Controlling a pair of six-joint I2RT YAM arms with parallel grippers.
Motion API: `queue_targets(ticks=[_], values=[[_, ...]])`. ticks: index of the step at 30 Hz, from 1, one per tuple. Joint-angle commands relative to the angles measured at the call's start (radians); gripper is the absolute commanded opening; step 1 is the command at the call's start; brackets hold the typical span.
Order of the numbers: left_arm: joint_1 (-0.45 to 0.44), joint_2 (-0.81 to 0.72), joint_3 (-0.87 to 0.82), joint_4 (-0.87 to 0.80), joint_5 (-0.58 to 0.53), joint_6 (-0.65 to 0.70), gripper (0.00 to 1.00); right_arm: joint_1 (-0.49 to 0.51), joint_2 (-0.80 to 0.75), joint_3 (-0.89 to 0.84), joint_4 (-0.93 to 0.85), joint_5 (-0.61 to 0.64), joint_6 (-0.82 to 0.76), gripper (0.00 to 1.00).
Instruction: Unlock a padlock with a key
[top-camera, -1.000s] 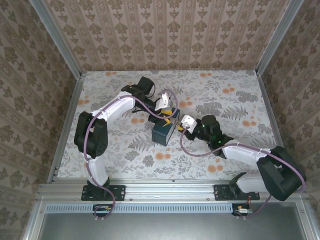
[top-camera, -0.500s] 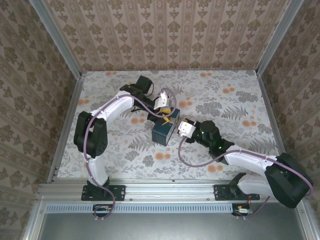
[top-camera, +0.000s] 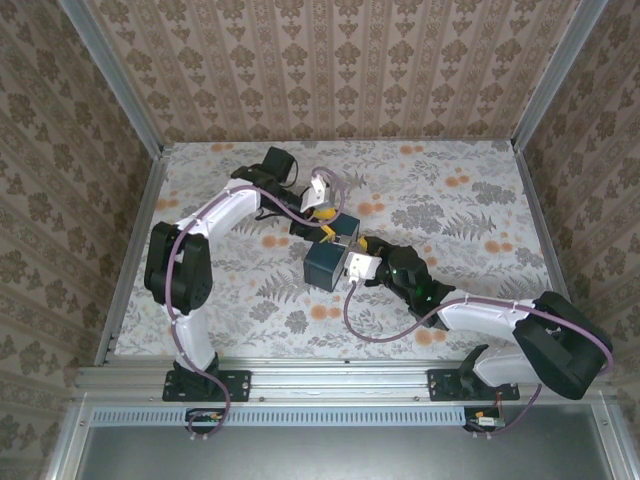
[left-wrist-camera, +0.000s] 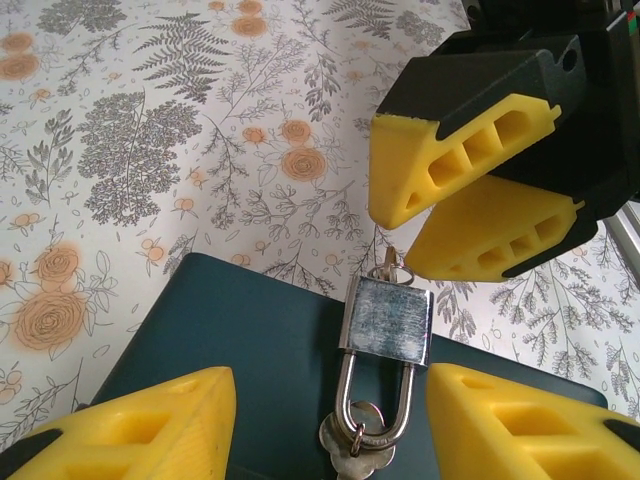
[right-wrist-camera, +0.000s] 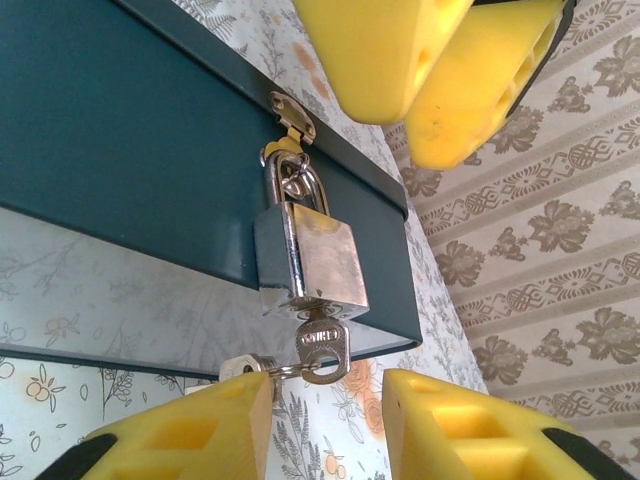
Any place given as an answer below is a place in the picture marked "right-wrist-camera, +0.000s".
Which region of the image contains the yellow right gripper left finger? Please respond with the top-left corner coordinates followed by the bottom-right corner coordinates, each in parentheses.
top-left (34, 372), bottom-right (275, 480)

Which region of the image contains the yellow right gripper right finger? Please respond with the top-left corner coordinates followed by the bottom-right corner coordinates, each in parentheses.
top-left (382, 368), bottom-right (639, 480)

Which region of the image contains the plain silver spare key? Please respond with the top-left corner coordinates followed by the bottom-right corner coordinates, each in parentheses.
top-left (219, 353), bottom-right (276, 384)

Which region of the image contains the silver key ring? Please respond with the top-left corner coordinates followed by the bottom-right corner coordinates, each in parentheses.
top-left (267, 362), bottom-right (321, 381)

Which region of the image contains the silver padlock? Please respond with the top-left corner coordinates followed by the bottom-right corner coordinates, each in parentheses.
top-left (252, 147), bottom-right (371, 326)

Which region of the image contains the brass box hasp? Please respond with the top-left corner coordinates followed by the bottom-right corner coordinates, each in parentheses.
top-left (268, 91), bottom-right (317, 166)

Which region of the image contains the teal starry night tin box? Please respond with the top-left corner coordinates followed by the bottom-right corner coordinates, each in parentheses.
top-left (0, 0), bottom-right (424, 379)

